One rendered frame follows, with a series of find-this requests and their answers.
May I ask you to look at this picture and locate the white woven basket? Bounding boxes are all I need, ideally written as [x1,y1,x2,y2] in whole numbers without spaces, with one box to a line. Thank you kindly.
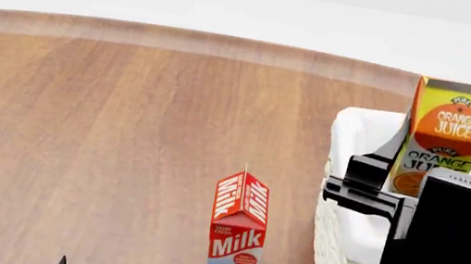
[311,102,471,264]

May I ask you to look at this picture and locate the orange juice carton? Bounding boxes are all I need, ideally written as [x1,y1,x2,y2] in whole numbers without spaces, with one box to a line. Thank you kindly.
[387,72,471,207]

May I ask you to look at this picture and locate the red milk carton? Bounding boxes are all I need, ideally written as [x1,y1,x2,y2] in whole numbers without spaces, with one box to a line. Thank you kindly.
[204,158,277,264]

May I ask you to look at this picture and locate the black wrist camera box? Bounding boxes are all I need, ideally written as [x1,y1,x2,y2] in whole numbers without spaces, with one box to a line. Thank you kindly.
[404,163,471,256]

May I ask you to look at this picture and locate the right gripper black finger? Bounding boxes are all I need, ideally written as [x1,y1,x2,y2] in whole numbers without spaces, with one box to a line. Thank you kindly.
[341,103,415,196]

